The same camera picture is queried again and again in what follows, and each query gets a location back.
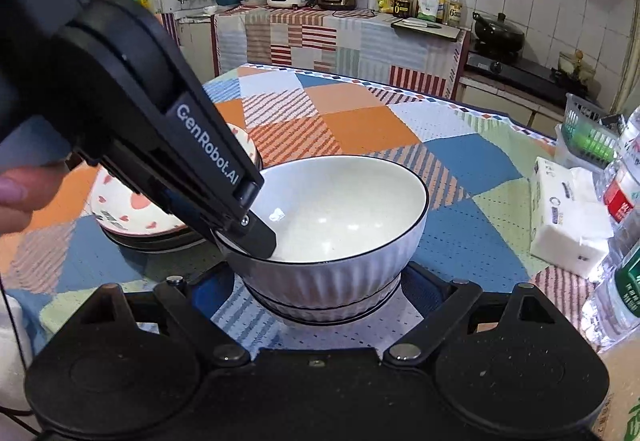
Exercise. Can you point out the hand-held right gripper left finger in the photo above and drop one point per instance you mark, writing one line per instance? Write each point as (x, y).
(210, 288)

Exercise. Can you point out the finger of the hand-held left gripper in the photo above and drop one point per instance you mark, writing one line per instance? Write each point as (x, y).
(192, 216)
(257, 236)

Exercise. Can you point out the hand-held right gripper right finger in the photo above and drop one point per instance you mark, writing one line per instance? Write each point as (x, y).
(415, 286)

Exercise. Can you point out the white ribbed bowl dark rim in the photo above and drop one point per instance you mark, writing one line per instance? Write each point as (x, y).
(340, 221)
(320, 313)

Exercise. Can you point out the person's left hand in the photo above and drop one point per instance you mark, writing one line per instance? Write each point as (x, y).
(25, 191)

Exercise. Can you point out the patchwork tablecloth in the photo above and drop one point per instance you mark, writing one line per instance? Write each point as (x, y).
(350, 121)

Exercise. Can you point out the white tissue pack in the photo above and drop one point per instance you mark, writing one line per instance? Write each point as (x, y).
(560, 221)

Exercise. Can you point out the patchwork counter cloth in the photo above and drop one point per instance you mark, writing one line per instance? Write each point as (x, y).
(340, 46)

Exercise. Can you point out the green label water bottle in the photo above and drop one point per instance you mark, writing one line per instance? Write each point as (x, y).
(627, 281)

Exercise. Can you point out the red label water bottle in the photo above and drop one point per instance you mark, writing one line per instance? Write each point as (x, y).
(622, 201)

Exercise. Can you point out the cardboard box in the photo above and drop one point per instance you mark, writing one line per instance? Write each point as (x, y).
(622, 396)

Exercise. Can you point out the white plastic basket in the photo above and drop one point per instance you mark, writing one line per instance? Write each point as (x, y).
(575, 113)

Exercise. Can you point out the black gas stove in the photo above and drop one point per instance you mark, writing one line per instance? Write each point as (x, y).
(525, 68)

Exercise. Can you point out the cutting board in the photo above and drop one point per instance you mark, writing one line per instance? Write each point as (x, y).
(425, 33)

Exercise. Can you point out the kitchen knife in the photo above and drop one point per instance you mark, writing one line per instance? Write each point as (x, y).
(420, 23)

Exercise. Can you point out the black wok with lid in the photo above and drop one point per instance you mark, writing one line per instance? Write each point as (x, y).
(497, 33)

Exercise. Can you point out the glass jar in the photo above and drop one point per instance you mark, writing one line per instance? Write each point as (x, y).
(575, 63)

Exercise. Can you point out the white seasoning bag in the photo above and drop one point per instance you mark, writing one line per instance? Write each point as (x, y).
(427, 8)

